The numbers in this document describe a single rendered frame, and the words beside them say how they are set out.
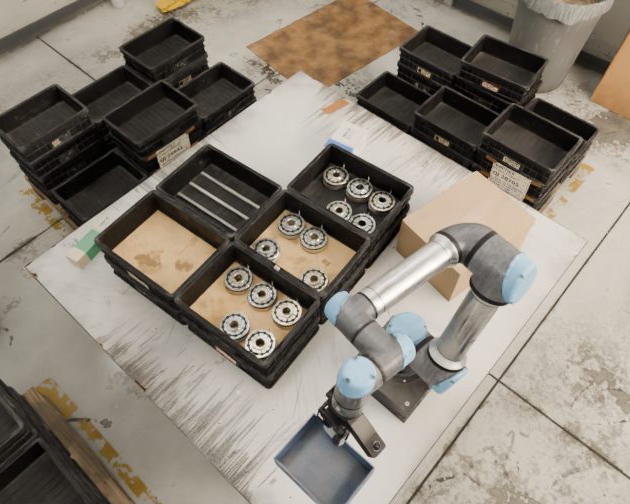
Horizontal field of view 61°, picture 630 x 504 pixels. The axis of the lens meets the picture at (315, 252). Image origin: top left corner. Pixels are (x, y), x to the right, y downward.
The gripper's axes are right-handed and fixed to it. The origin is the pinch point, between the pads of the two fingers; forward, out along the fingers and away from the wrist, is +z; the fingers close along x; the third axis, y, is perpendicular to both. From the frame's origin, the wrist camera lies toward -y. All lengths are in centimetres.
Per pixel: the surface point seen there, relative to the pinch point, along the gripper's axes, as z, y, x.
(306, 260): 22, 57, -48
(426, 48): 42, 135, -237
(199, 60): 48, 217, -123
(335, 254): 21, 52, -57
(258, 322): 26, 52, -19
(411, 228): 11, 36, -80
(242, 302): 26, 61, -20
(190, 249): 26, 92, -22
